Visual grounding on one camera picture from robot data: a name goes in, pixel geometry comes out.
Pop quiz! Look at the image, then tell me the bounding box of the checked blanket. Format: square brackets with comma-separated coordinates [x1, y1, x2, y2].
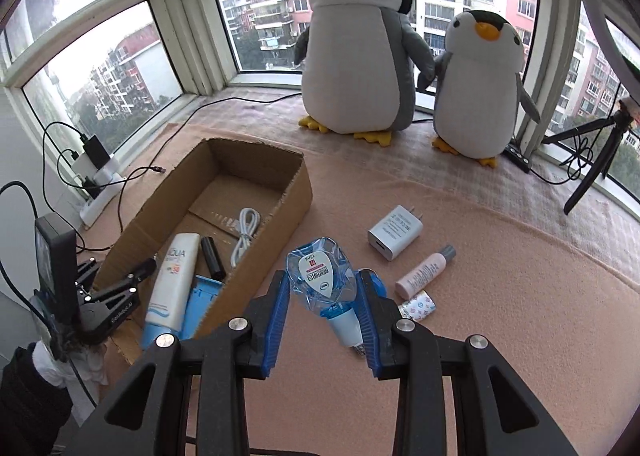
[170, 86, 640, 282]

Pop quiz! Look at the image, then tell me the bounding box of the white cable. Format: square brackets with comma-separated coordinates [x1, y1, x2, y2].
[229, 207, 262, 269]

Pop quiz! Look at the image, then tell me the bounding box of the person's left forearm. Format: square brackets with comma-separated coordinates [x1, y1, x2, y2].
[0, 336, 108, 442]

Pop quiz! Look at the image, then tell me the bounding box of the pink blanket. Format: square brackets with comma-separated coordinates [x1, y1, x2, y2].
[75, 123, 640, 456]

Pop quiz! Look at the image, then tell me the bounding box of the large penguin plush toy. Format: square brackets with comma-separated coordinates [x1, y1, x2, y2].
[294, 0, 436, 147]

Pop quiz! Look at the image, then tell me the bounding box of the small printed packet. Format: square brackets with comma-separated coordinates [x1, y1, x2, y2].
[397, 290, 437, 323]

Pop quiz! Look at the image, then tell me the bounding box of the blue eye drop bottle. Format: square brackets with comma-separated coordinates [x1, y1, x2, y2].
[285, 236, 368, 359]

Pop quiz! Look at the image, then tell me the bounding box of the black ring light cable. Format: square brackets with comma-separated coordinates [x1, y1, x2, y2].
[525, 131, 601, 184]

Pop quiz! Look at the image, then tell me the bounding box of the long black charging cable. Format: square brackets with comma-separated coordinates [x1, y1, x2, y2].
[120, 91, 303, 249]

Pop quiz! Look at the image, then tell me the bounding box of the black tripod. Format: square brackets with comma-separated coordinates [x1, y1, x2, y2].
[542, 99, 640, 216]

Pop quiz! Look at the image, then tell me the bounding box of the black cylinder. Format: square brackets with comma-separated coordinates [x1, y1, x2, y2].
[200, 235, 226, 281]

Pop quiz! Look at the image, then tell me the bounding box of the white power adapter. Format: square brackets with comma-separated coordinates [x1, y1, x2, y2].
[367, 205, 425, 263]

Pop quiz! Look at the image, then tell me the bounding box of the cardboard box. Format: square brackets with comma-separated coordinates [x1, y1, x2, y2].
[92, 137, 314, 367]

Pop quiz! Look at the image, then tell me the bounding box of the pink bottle with grey cap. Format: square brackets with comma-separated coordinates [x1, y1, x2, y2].
[395, 243, 457, 300]

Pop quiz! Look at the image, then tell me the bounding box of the black inline remote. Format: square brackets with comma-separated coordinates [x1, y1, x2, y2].
[504, 142, 532, 173]

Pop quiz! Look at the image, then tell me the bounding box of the white power strip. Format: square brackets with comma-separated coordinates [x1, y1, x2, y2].
[80, 156, 126, 227]

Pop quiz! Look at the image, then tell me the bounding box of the white sunscreen tube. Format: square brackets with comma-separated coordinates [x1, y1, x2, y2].
[141, 233, 201, 351]

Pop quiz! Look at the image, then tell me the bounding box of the small blue box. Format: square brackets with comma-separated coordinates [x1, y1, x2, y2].
[180, 275, 224, 342]

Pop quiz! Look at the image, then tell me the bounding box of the black looped cable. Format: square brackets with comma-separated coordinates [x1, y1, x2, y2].
[42, 121, 88, 197]

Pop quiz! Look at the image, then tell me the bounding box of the small penguin plush toy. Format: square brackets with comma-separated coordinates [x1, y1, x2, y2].
[417, 10, 542, 168]

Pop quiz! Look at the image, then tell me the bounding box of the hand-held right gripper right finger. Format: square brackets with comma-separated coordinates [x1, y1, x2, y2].
[356, 269, 581, 456]

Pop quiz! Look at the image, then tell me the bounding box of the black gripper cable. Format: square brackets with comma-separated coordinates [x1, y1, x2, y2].
[0, 180, 43, 237]

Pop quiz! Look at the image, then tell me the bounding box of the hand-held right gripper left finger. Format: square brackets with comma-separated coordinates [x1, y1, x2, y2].
[62, 269, 292, 456]

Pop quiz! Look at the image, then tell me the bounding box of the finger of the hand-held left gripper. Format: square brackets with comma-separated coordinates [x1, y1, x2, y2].
[75, 259, 101, 283]
[92, 257, 158, 304]

